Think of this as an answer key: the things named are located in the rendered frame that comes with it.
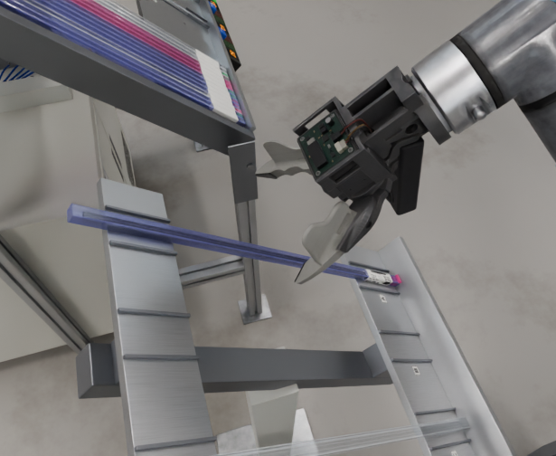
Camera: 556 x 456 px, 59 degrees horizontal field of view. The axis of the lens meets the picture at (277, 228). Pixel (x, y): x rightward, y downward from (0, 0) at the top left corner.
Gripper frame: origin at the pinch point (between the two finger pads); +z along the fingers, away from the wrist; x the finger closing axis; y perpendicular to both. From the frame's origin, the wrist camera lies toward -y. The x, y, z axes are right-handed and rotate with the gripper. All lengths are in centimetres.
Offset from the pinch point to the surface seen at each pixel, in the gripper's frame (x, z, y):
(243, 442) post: 2, 65, -69
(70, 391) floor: -26, 100, -44
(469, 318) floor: -12, 5, -116
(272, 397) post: 13.6, 12.6, -8.7
